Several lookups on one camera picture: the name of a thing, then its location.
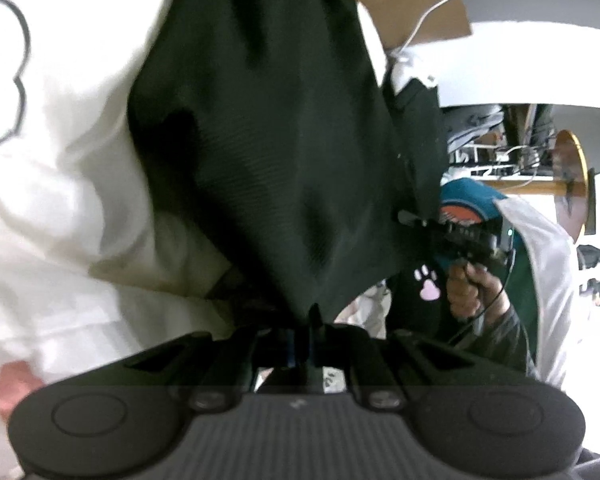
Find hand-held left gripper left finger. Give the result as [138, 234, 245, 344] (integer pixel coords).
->
[122, 325, 297, 411]

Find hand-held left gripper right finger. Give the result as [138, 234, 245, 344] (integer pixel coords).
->
[302, 305, 476, 411]

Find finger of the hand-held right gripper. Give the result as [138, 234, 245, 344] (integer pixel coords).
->
[397, 210, 448, 235]

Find black pants with bear print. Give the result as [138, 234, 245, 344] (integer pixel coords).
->
[127, 0, 406, 323]

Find person's right forearm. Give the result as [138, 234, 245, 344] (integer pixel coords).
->
[450, 305, 538, 376]

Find person's right hand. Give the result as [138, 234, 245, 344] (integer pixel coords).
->
[445, 260, 511, 323]

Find teal printed sweatshirt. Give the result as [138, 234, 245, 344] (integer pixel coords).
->
[437, 177, 543, 356]

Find black paw print cloth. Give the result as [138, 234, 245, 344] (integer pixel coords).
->
[385, 255, 453, 341]

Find cream towel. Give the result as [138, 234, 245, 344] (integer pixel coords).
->
[492, 195, 581, 396]

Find round wooden stand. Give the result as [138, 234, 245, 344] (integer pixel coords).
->
[480, 130, 598, 238]

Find white cloth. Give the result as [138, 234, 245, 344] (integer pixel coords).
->
[382, 57, 438, 96]

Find white printed bedsheet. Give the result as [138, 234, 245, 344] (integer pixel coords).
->
[0, 0, 251, 480]

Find white cable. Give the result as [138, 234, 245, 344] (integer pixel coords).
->
[392, 0, 496, 61]

